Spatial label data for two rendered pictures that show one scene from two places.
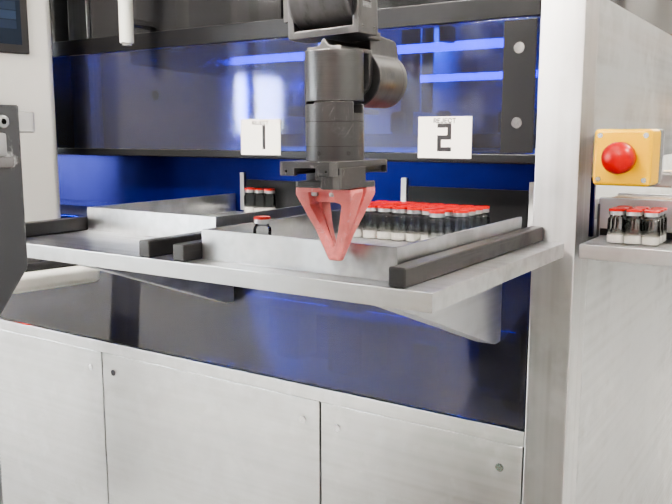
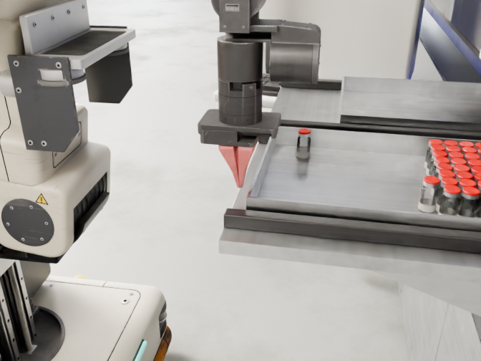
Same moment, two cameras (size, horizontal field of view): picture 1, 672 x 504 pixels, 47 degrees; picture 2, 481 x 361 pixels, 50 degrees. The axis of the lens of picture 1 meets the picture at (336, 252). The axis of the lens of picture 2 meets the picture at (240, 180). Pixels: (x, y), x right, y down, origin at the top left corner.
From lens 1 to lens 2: 0.81 m
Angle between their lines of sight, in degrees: 66
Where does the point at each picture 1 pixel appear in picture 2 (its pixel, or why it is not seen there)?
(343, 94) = (222, 76)
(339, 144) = (220, 110)
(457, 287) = (262, 248)
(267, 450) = not seen: hidden behind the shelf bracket
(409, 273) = (230, 219)
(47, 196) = (401, 51)
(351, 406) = not seen: hidden behind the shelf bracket
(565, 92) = not seen: outside the picture
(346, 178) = (210, 137)
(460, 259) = (322, 230)
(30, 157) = (395, 22)
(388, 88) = (285, 72)
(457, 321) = (408, 278)
